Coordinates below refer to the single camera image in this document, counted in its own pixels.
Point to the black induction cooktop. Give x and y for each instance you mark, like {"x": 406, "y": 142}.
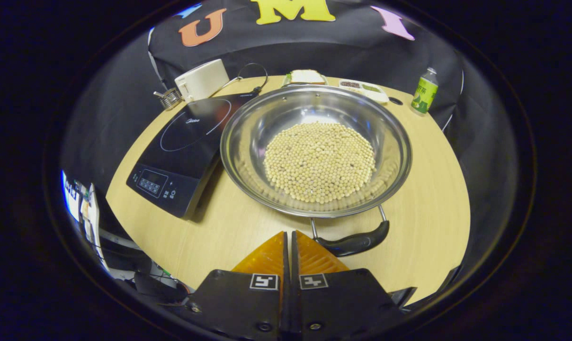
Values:
{"x": 182, "y": 151}

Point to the black table grommet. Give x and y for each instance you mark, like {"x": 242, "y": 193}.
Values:
{"x": 396, "y": 101}

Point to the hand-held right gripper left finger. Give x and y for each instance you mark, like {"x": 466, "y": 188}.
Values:
{"x": 248, "y": 303}

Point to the green label drink bottle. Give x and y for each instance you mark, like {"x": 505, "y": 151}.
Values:
{"x": 424, "y": 94}

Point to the white sandwich plate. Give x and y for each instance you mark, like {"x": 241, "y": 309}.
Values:
{"x": 286, "y": 80}

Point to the stainless steel pot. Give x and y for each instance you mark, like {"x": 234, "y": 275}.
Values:
{"x": 248, "y": 142}

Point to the white divided bean dish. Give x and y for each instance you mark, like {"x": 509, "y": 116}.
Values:
{"x": 364, "y": 90}

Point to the white blurry equipment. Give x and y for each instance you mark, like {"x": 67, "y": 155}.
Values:
{"x": 89, "y": 213}

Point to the sandwich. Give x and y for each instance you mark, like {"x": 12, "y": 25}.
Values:
{"x": 307, "y": 76}

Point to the pile of soybeans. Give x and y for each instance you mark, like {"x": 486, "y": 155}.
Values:
{"x": 319, "y": 163}

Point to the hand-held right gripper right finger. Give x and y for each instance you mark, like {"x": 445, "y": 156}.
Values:
{"x": 338, "y": 303}

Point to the white toaster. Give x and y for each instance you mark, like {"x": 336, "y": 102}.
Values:
{"x": 203, "y": 80}

